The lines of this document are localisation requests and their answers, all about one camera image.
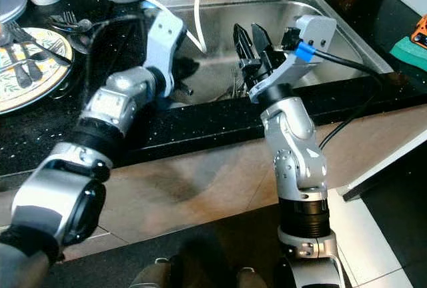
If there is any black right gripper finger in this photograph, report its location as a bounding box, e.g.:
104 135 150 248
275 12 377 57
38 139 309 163
250 23 273 62
234 23 253 75

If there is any stainless steel sink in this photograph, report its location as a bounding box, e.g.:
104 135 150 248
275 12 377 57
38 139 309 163
140 0 396 105

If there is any beige cabinet panel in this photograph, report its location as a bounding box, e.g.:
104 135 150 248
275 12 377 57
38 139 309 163
324 101 427 182
100 121 284 222

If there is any green sponge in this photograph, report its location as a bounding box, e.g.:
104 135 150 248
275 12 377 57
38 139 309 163
390 35 427 73

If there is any orange item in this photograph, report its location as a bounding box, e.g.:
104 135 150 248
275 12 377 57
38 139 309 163
410 13 427 50

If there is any floral patterned plate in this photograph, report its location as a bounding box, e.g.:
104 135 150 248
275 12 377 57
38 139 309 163
0 27 74 115

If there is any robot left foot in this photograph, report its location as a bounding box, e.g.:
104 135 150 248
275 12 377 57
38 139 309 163
129 257 177 288

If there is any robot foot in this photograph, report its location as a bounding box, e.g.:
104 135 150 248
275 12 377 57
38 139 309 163
232 267 269 288
129 257 177 288

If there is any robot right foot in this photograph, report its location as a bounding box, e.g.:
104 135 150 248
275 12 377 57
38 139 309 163
232 267 269 288

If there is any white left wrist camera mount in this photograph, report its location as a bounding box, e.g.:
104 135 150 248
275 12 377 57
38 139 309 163
142 7 186 99

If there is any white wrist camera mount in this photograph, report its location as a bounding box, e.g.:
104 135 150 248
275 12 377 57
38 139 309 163
142 7 186 99
248 13 338 104

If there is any white sprayer hose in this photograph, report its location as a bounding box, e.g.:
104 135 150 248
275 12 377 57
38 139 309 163
142 0 224 54

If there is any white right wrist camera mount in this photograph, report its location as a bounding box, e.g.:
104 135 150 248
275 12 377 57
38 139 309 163
248 13 338 104

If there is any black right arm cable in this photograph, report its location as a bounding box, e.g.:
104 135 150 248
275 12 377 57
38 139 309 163
297 41 388 150

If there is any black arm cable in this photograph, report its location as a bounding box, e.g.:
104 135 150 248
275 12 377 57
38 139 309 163
90 13 154 102
297 41 388 150

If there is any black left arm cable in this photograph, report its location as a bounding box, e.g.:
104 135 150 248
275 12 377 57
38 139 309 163
90 13 154 102

